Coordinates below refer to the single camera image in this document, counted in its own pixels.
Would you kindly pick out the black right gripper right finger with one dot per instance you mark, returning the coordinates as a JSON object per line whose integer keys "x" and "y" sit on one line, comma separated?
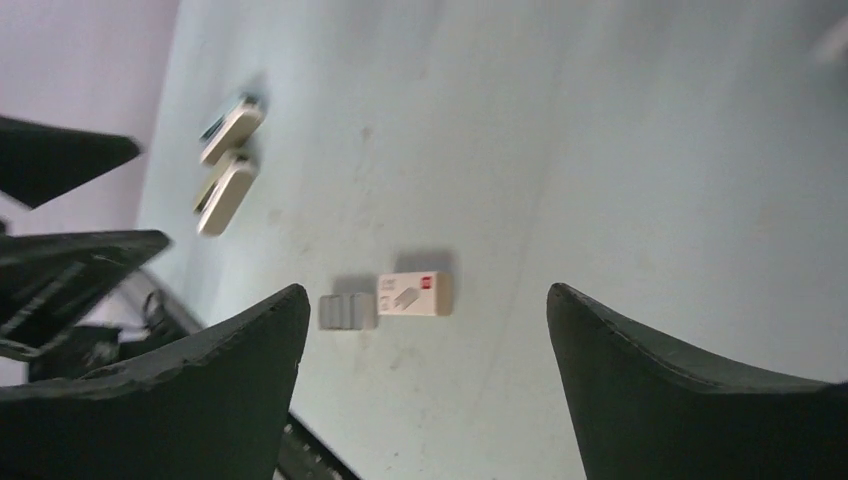
{"x": 646, "y": 405}

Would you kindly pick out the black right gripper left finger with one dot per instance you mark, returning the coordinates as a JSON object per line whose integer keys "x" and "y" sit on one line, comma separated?
{"x": 212, "y": 405}

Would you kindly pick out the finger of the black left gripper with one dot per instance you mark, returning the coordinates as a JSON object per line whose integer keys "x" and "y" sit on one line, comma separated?
{"x": 40, "y": 163}
{"x": 49, "y": 282}

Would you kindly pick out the grey staple strip block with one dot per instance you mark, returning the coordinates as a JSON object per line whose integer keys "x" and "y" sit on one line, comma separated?
{"x": 347, "y": 312}

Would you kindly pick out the white staple box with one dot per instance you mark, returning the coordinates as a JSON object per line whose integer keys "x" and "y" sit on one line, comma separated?
{"x": 427, "y": 294}

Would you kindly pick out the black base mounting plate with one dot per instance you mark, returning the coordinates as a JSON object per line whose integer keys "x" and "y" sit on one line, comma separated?
{"x": 303, "y": 456}

